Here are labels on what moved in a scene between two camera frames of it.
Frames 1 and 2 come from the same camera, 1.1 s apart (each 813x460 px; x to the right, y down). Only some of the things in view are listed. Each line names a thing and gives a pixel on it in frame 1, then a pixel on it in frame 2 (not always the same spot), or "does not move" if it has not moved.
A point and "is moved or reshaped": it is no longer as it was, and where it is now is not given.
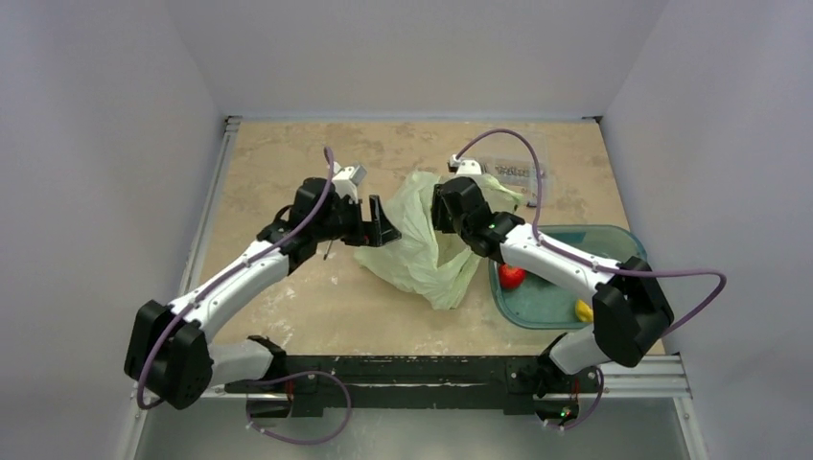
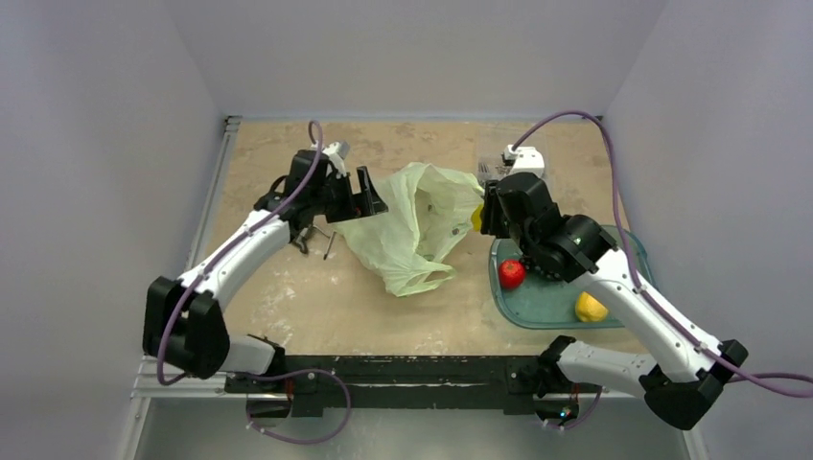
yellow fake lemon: x=583 y=311 does not move
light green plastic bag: x=434 y=266 is moved or reshaped
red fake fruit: x=511 y=277 does not move
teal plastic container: x=545 y=304 does not move
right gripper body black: x=438 y=212 to x=492 y=211
